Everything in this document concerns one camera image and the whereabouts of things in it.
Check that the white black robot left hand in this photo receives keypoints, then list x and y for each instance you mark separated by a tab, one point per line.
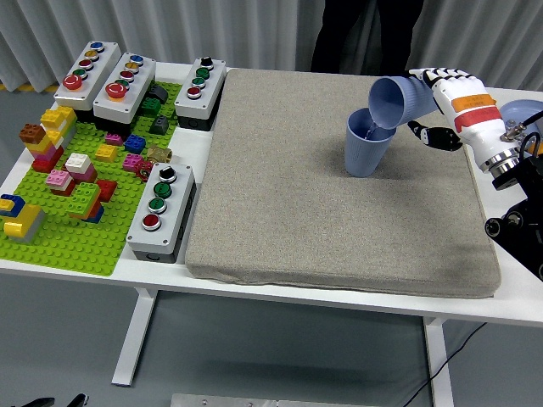
78	401

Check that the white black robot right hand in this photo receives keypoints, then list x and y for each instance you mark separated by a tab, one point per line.
483	123

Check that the blue ribbed plastic cup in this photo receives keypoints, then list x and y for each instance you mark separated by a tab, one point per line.
362	152
413	99

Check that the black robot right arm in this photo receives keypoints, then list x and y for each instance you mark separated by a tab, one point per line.
526	220

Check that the blue plate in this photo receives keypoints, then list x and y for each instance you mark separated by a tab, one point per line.
519	109

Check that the orange round object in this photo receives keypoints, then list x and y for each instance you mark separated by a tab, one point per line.
540	148

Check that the white table leg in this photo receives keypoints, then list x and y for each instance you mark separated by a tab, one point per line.
439	360
136	335

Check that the green lego baseplate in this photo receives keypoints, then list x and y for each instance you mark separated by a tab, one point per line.
63	250

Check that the person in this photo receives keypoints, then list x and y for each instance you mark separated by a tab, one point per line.
331	34

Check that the blue yellow grey brick assembly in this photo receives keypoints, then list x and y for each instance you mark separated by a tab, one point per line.
25	220

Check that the grey-brown fabric mat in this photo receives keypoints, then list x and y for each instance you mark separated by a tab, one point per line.
297	191

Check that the green orange blue brick stack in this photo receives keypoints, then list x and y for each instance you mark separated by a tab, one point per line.
85	199

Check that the four-button grey control box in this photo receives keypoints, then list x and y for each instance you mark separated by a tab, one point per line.
176	212
208	95

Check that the red lego brick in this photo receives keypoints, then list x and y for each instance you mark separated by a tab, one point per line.
108	190

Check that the pink white red brick stack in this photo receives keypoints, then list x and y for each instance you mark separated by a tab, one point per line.
59	180

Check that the yellow lego brick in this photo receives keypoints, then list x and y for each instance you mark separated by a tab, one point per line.
106	153

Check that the brown yellow red brick tower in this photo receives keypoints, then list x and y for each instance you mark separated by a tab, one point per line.
42	146

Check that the blue lego brick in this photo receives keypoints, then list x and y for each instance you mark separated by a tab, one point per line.
135	144

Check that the small magenta lego brick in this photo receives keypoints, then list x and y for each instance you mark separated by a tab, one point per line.
113	139

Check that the yellow white brick stack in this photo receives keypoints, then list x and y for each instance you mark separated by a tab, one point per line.
57	116

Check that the grey sloped lego brick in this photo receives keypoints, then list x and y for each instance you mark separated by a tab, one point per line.
159	125

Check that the dark green lego brick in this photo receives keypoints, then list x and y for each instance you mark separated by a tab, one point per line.
150	107

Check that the five-button grey control box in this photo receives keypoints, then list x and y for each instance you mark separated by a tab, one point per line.
95	76
138	91

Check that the dark grey curved brick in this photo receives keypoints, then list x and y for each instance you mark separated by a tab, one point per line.
159	93

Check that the white curtain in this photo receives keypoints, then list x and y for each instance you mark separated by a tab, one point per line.
169	25

